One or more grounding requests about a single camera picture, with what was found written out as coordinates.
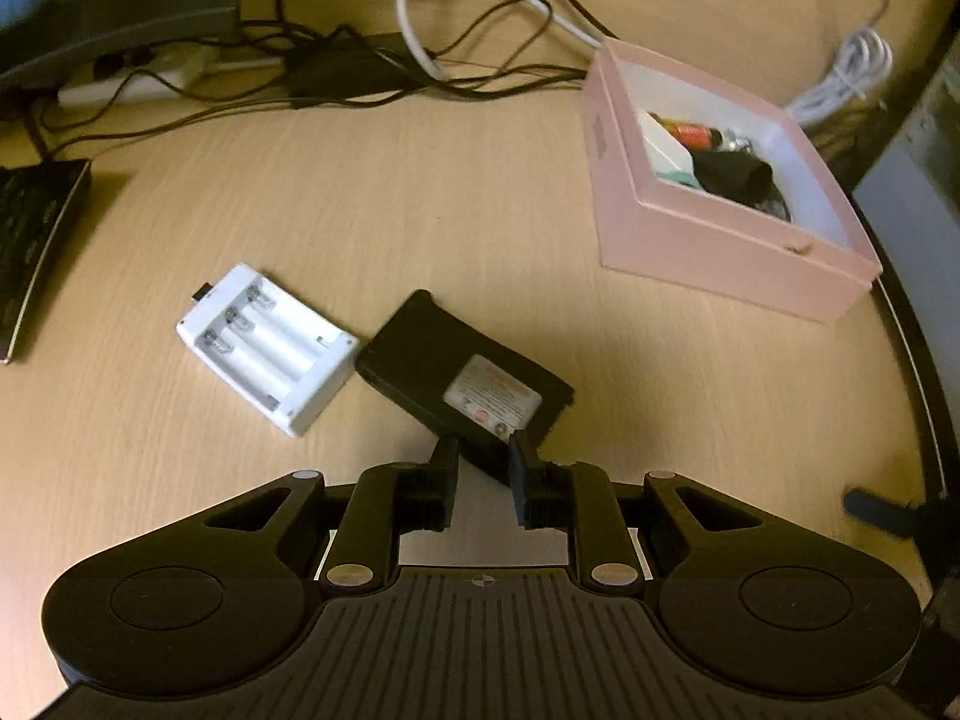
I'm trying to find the black battery pack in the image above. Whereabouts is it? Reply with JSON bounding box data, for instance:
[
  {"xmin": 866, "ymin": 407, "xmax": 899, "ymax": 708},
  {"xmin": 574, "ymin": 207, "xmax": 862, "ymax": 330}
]
[{"xmin": 354, "ymin": 290, "xmax": 576, "ymax": 482}]

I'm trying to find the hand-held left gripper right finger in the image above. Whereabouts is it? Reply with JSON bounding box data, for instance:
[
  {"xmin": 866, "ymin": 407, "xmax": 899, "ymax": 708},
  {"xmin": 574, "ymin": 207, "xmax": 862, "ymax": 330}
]
[{"xmin": 510, "ymin": 431, "xmax": 755, "ymax": 592}]

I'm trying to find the coiled thin white cable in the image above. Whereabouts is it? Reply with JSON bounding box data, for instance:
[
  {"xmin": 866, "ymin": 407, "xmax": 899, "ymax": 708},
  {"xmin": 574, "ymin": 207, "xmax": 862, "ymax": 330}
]
[{"xmin": 784, "ymin": 0, "xmax": 895, "ymax": 128}]

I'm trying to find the dark blurry object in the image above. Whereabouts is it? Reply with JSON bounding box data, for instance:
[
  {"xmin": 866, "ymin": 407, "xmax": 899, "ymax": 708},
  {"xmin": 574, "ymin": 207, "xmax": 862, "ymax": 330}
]
[{"xmin": 844, "ymin": 487, "xmax": 931, "ymax": 541}]

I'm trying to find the small red object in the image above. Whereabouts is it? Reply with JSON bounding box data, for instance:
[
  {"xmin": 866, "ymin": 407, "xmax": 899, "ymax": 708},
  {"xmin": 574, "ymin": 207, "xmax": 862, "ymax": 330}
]
[{"xmin": 649, "ymin": 112, "xmax": 755, "ymax": 155}]

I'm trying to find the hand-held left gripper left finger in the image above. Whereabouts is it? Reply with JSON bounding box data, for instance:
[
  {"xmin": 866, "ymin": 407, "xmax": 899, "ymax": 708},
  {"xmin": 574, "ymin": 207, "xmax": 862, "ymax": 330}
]
[{"xmin": 202, "ymin": 436, "xmax": 460, "ymax": 597}]

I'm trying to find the white battery charger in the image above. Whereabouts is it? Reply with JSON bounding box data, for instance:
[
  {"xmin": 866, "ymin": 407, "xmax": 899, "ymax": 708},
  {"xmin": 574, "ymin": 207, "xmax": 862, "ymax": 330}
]
[{"xmin": 176, "ymin": 262, "xmax": 359, "ymax": 438}]

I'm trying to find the pink box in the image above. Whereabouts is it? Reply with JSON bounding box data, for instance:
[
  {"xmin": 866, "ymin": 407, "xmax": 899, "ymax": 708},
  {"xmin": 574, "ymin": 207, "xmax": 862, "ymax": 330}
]
[{"xmin": 581, "ymin": 37, "xmax": 884, "ymax": 327}]

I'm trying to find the white power strip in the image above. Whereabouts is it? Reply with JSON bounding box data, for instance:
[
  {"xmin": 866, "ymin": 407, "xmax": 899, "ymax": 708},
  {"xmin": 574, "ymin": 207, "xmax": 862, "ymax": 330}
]
[{"xmin": 58, "ymin": 45, "xmax": 211, "ymax": 107}]

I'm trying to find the thick white cable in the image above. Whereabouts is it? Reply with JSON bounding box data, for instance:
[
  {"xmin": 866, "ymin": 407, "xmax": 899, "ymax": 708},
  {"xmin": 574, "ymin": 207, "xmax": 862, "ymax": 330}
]
[{"xmin": 395, "ymin": 0, "xmax": 605, "ymax": 83}]

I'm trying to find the dark grey wedge-shaped object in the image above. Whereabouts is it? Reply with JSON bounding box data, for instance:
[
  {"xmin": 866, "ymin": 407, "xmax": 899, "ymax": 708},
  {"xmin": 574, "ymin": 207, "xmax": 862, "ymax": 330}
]
[{"xmin": 690, "ymin": 152, "xmax": 773, "ymax": 205}]

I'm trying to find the grey cabinet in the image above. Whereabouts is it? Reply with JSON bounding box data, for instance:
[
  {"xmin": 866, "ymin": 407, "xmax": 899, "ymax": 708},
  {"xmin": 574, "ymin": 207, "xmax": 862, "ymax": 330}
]
[{"xmin": 855, "ymin": 52, "xmax": 960, "ymax": 263}]

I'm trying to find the black power adapter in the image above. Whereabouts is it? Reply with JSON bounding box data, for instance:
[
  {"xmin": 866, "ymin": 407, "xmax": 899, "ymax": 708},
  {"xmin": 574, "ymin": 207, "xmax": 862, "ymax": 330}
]
[{"xmin": 289, "ymin": 34, "xmax": 421, "ymax": 98}]

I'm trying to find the black keyboard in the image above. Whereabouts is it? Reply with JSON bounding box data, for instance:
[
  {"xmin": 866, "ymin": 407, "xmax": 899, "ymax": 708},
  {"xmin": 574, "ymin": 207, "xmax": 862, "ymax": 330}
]
[{"xmin": 0, "ymin": 159, "xmax": 92, "ymax": 365}]

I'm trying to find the teal and white handheld device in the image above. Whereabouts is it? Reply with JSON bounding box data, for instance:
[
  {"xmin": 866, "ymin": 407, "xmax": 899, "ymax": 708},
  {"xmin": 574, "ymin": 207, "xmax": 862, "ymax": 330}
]
[{"xmin": 641, "ymin": 111, "xmax": 706, "ymax": 188}]

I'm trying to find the curved computer monitor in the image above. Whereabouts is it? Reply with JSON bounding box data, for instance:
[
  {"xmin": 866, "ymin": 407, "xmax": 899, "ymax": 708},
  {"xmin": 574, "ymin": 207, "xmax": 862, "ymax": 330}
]
[{"xmin": 0, "ymin": 0, "xmax": 241, "ymax": 91}]

